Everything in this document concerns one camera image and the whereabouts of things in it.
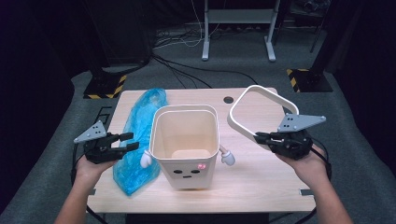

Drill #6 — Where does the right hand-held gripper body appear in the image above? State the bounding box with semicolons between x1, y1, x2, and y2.
270;113;327;161

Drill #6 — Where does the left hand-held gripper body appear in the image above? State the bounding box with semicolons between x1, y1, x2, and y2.
73;119;125;165

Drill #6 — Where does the blue plastic bag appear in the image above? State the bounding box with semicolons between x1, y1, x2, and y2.
112;88;169;196

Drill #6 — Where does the white bin rim ring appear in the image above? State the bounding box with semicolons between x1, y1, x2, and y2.
227;84;300;147

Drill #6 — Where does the white trash bin with face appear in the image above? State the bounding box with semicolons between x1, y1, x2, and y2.
139;104;236;190

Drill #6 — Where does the person's left hand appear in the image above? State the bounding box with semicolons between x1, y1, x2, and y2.
75;153;119;185

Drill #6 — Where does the person's right hand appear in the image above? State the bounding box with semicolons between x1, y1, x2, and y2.
275;147;331;189

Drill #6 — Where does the black stand base striped edge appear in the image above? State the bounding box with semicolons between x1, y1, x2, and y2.
83;69;128;100
286;67;333;93

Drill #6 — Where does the left hand-held gripper cable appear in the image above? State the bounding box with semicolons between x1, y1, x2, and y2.
70;143;108;224

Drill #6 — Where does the hand-held gripper cable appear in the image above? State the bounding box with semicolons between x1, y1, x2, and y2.
70;143;108;224
293;136;332;224

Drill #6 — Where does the right hand-held gripper cable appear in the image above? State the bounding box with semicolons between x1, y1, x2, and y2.
293;136;332;224

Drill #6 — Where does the black floor cable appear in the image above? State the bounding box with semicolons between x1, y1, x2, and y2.
151;54;260;89

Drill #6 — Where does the white floor cable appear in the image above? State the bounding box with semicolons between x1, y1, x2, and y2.
153;0;208;49

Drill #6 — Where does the white metal desk frame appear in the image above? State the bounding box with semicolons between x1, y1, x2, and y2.
201;0;281;63

